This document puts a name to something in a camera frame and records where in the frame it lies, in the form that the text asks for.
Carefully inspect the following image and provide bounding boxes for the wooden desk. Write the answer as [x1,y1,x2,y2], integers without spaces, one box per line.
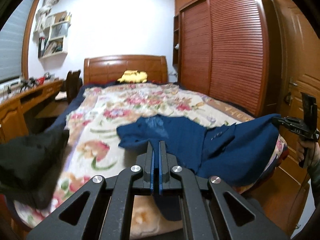
[0,79,63,144]

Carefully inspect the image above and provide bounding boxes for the navy blue suit jacket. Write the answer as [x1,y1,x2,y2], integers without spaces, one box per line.
[116,113,282,222]

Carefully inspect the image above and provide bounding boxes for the wooden louvered wardrobe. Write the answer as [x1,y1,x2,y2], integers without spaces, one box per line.
[173,0,281,117]

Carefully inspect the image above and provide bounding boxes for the red basket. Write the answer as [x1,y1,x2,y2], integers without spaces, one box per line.
[36,76,46,85]

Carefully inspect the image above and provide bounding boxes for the window blind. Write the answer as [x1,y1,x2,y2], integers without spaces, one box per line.
[0,0,35,82]

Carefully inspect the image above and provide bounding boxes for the wooden bed headboard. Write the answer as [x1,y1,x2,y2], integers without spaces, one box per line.
[84,55,168,85]

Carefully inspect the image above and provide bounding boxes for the white wall shelf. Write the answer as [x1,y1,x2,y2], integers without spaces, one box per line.
[34,11,72,60]

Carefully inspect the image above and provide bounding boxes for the black garment pile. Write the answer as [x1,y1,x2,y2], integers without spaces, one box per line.
[1,126,69,209]

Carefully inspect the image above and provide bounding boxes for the person's right hand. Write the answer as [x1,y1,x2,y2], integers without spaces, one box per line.
[297,139,319,167]

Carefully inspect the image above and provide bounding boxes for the yellow plush toy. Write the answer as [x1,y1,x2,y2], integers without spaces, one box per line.
[117,70,148,83]

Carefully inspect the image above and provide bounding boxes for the floral bed blanket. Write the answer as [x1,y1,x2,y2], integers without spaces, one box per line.
[15,83,286,239]

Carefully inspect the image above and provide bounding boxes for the wooden door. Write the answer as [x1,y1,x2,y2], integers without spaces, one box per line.
[273,0,319,235]

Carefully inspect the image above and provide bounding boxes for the dark desk chair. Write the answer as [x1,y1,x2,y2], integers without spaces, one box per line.
[55,70,82,104]

